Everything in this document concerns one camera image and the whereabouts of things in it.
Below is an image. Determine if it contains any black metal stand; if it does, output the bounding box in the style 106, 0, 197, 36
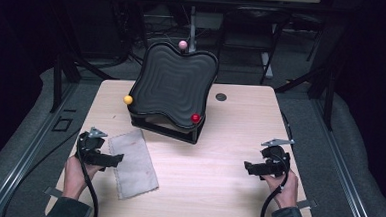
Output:
49, 49, 120, 117
273, 64, 337, 132

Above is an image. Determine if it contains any person's left hand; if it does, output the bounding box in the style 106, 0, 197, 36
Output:
61, 155, 104, 202

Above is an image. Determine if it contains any left hand-held gripper cable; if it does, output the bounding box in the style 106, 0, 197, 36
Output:
72, 135, 103, 217

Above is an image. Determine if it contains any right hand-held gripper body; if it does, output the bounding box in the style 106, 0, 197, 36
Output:
259, 137, 296, 179

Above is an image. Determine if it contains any hand-held gripper cable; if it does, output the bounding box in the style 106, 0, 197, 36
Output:
72, 135, 103, 217
259, 151, 293, 217

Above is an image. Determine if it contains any white desk leg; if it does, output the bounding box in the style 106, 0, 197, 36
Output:
260, 51, 275, 80
187, 5, 199, 54

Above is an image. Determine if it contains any black curved tray base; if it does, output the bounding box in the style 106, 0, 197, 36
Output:
127, 110, 206, 146

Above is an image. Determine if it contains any right hand-held gripper cable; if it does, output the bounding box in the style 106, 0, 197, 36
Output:
259, 151, 293, 217

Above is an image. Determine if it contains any thin black floor cable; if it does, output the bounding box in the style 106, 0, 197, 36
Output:
1, 125, 81, 217

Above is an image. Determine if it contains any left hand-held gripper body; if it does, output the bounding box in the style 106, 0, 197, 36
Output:
75, 125, 110, 167

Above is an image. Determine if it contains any person's right hand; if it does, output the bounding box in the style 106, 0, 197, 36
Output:
260, 168, 301, 211

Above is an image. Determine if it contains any black chair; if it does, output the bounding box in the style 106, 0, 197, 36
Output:
213, 5, 292, 87

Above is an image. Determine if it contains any aluminium floor rail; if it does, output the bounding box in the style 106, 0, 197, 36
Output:
306, 94, 386, 217
0, 77, 83, 217

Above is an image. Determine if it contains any grey cleaning cloth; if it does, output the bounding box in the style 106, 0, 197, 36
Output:
105, 126, 163, 202

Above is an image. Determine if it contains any light grey box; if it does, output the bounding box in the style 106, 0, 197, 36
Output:
194, 12, 224, 31

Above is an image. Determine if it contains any tangle of floor cables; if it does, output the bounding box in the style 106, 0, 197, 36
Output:
128, 14, 194, 54

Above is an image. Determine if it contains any black wavy tray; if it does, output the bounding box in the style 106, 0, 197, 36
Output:
126, 39, 220, 131

